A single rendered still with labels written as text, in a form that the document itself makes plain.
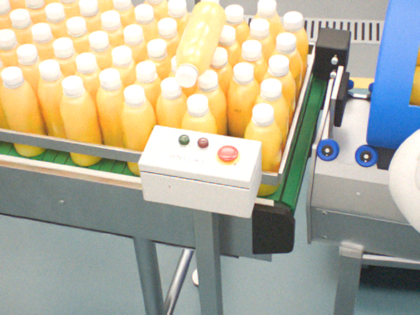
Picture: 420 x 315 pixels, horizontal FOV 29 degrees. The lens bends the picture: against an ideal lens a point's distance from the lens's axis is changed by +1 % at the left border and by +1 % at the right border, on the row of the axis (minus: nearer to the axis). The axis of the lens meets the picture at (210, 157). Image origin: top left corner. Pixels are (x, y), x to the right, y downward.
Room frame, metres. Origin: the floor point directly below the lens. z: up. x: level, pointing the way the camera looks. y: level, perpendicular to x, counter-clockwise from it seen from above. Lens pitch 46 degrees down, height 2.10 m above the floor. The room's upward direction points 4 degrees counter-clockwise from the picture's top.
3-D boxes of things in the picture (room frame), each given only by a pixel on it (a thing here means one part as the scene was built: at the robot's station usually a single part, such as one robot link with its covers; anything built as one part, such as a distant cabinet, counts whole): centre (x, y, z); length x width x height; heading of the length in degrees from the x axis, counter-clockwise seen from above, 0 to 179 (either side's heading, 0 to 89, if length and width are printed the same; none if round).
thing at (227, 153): (0.98, -0.03, 1.11); 0.04 x 0.04 x 0.01
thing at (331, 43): (1.41, -0.28, 0.95); 0.10 x 0.07 x 0.10; 163
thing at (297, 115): (1.23, -0.19, 0.96); 0.40 x 0.01 x 0.03; 163
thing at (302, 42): (1.36, -0.19, 0.99); 0.07 x 0.07 x 0.19
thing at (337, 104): (1.21, -0.27, 0.99); 0.10 x 0.02 x 0.12; 163
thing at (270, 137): (1.09, -0.10, 0.99); 0.07 x 0.07 x 0.19
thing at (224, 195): (0.99, 0.02, 1.05); 0.20 x 0.10 x 0.10; 73
